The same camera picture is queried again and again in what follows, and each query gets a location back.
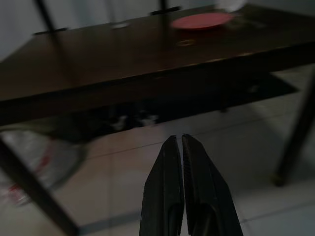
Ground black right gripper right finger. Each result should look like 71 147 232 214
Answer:
181 133 244 236

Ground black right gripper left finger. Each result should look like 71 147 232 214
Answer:
138 135 185 236

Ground dark wooden table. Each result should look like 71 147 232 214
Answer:
0 3 315 236

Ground clear plastic bag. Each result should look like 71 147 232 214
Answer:
0 129 86 205

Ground red round plate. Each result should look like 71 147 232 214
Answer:
171 12 234 31

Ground white translucent container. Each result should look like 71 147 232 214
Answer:
213 0 247 12

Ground black metal rack post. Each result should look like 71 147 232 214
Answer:
150 0 181 15
33 0 68 35

